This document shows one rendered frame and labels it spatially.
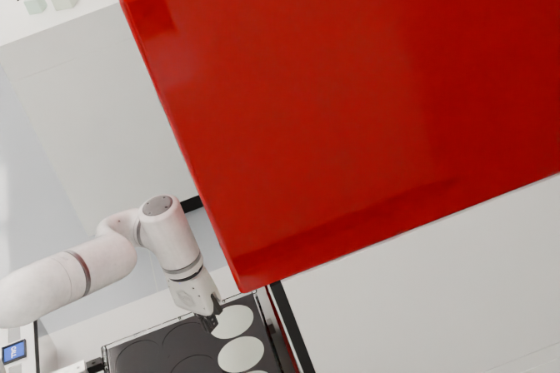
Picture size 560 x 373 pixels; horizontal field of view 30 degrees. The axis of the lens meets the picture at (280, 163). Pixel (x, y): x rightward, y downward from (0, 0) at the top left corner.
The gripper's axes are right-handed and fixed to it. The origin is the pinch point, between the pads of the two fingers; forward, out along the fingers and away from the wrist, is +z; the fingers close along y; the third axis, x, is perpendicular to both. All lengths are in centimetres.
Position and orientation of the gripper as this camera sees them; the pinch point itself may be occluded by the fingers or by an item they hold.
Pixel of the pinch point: (208, 321)
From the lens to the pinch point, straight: 220.3
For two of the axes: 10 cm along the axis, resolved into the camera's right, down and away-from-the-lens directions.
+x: 5.5, -6.0, 5.8
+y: 7.9, 1.5, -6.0
